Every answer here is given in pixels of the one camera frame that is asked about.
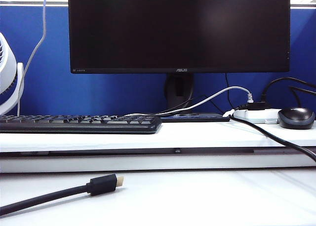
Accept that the blue office partition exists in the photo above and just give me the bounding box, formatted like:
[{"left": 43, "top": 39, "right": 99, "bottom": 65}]
[{"left": 0, "top": 0, "right": 316, "bottom": 117}]

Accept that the black keyboard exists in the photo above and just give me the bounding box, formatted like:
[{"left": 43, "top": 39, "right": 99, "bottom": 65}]
[{"left": 0, "top": 114, "right": 163, "bottom": 135}]

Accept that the white cable with ribbed plug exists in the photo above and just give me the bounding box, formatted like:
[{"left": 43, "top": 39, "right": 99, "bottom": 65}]
[{"left": 124, "top": 86, "right": 254, "bottom": 117}]

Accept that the white Type-C charging cable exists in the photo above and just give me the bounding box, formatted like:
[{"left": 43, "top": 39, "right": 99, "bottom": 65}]
[{"left": 16, "top": 0, "right": 48, "bottom": 116}]

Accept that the white desk fan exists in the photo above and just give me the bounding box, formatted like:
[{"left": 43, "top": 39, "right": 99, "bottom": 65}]
[{"left": 0, "top": 32, "right": 25, "bottom": 115}]

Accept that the black computer mouse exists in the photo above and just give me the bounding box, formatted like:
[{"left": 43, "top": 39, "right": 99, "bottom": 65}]
[{"left": 277, "top": 107, "right": 316, "bottom": 130}]

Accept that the white power strip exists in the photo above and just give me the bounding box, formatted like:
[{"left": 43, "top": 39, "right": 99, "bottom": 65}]
[{"left": 233, "top": 108, "right": 281, "bottom": 124}]

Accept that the black HDMI cable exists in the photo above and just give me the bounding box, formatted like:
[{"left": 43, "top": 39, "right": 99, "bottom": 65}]
[{"left": 0, "top": 173, "right": 125, "bottom": 217}]

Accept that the thin black keyboard cable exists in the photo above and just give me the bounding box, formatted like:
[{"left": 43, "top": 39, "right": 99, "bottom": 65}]
[{"left": 158, "top": 92, "right": 224, "bottom": 114}]

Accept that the thick black power cable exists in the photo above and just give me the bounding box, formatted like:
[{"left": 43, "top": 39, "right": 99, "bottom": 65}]
[{"left": 228, "top": 114, "right": 316, "bottom": 162}]

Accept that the black ASUS monitor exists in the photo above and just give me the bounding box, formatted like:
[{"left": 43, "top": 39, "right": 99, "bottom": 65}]
[{"left": 68, "top": 0, "right": 291, "bottom": 75}]

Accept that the thin black monitor cable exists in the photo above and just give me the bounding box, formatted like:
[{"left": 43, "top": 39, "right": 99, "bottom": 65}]
[{"left": 225, "top": 73, "right": 234, "bottom": 110}]

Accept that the black plug with looping cable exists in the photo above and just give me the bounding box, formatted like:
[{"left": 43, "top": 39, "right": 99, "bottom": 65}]
[{"left": 238, "top": 77, "right": 316, "bottom": 111}]

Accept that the black monitor stand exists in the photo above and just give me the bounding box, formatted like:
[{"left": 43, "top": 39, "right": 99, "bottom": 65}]
[{"left": 164, "top": 74, "right": 231, "bottom": 123}]

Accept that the black mouse cable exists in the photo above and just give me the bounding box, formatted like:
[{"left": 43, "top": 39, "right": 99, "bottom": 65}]
[{"left": 288, "top": 86, "right": 316, "bottom": 108}]

